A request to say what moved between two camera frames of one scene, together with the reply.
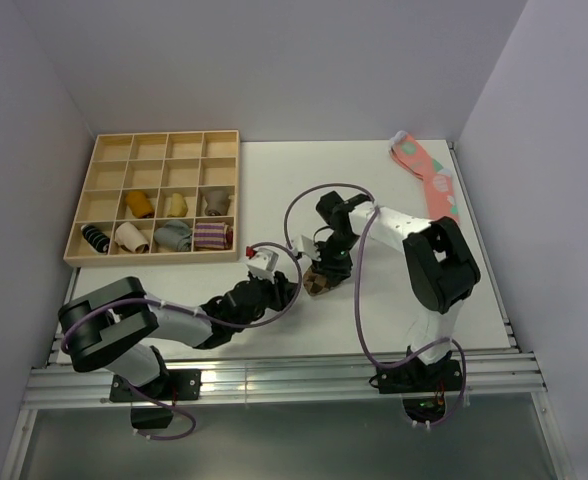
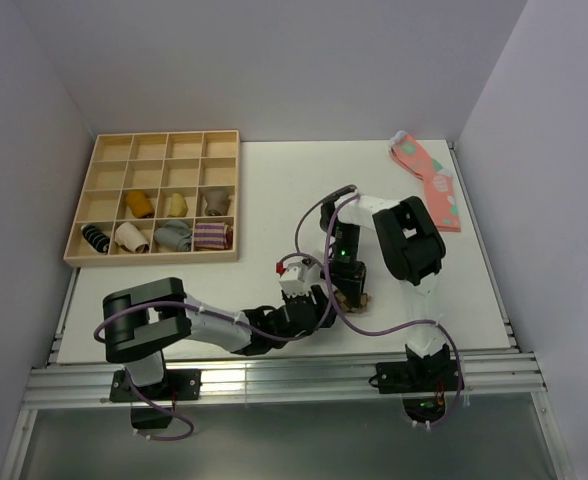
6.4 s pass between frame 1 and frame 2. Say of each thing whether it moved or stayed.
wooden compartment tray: stayed
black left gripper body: moved
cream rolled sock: stayed
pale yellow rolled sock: stayed
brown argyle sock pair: moved
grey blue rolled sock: stayed
